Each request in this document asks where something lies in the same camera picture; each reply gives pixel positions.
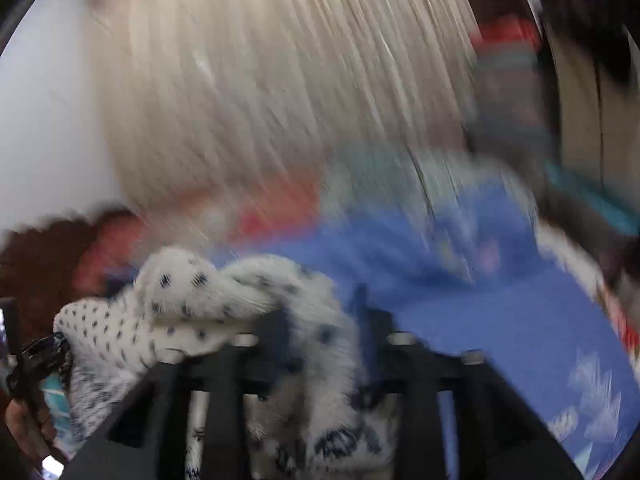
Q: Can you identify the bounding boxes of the pile of colourful clothes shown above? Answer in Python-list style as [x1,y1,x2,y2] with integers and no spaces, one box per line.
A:
[466,14,558,158]

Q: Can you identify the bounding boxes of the carved wooden headboard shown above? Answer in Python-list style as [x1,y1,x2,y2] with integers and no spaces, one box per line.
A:
[0,206,147,340]

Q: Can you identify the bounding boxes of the blue patterned bed sheet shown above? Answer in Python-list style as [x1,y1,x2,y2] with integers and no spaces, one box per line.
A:
[241,185,639,479]

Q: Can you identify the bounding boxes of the clear plastic storage boxes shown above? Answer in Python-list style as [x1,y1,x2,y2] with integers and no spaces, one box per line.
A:
[539,0,639,236]

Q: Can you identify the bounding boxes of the floral patchwork quilt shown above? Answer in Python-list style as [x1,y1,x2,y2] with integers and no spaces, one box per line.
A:
[72,144,456,296]

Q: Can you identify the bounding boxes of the white black patterned sweater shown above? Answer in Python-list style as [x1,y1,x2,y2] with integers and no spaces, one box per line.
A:
[53,247,398,479]

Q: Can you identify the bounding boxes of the person's left hand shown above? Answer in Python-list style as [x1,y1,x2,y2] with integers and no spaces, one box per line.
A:
[6,399,56,462]

